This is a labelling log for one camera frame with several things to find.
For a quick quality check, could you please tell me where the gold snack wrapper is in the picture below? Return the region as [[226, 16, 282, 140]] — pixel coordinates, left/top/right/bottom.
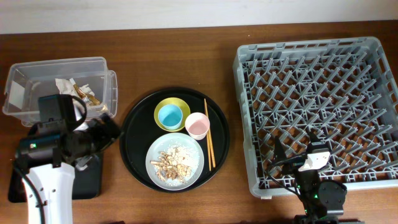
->
[[73, 83, 101, 106]]

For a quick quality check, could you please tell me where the grey dishwasher rack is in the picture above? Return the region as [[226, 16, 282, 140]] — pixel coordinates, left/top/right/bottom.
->
[[233, 37, 397, 199]]

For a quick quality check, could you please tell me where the right wooden chopstick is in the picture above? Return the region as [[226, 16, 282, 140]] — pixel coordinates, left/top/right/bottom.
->
[[203, 98, 217, 168]]

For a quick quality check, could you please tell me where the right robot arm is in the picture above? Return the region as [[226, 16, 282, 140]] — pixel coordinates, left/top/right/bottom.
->
[[266, 132, 347, 224]]

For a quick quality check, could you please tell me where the clear plastic waste bin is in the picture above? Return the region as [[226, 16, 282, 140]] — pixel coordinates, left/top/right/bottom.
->
[[2, 57, 118, 127]]

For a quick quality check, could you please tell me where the pink cup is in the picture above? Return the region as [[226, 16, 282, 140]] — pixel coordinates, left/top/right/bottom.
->
[[185, 112, 210, 141]]

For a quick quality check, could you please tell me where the black rectangular tray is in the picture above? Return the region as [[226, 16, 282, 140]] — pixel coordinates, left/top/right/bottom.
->
[[8, 138, 103, 203]]

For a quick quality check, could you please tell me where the grey plate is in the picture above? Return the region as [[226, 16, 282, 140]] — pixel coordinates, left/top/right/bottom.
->
[[145, 133, 205, 192]]

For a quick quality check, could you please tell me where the round black serving tray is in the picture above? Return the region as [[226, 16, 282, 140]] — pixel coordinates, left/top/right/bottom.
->
[[119, 87, 230, 193]]

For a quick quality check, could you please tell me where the yellow bowl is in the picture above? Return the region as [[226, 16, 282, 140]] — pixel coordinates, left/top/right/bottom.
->
[[154, 97, 190, 132]]

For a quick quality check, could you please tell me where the food scraps and rice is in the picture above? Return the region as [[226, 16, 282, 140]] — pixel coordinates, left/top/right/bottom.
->
[[150, 144, 199, 184]]

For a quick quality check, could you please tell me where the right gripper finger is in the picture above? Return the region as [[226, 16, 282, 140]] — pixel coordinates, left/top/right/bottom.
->
[[307, 131, 321, 144], [274, 137, 287, 162]]

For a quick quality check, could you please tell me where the white paper napkin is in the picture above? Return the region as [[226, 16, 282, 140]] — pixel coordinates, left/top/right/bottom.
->
[[55, 78, 82, 98]]

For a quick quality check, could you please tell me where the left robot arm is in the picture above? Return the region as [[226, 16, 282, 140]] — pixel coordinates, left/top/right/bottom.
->
[[13, 94, 121, 223]]

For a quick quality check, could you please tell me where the blue cup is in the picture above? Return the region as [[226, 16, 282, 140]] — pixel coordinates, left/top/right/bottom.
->
[[158, 104, 183, 131]]

